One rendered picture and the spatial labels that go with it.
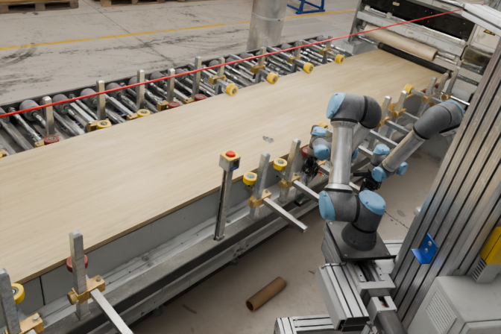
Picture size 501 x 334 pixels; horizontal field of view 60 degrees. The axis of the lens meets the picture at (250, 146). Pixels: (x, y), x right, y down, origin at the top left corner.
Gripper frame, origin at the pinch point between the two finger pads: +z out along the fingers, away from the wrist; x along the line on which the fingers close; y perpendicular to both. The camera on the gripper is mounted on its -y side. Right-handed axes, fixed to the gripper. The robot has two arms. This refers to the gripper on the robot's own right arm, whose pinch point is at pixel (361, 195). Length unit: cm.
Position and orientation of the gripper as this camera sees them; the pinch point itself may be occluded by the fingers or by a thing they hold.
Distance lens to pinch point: 264.3
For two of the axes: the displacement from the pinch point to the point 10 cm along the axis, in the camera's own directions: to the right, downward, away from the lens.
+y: 7.0, 4.6, -5.4
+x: 7.0, -2.9, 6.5
